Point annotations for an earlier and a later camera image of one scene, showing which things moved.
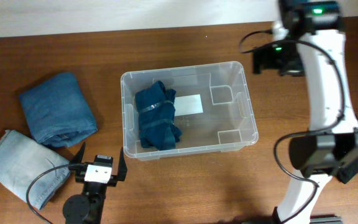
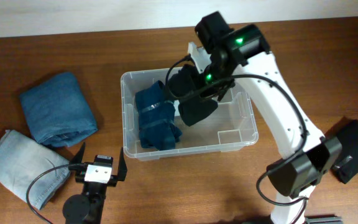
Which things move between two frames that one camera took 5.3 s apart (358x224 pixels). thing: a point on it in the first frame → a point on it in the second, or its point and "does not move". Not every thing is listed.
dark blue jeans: x=59 y=111 does not move
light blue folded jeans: x=15 y=160 does not move
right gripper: x=271 y=52 → x=206 y=91
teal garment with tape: x=155 y=105 does not move
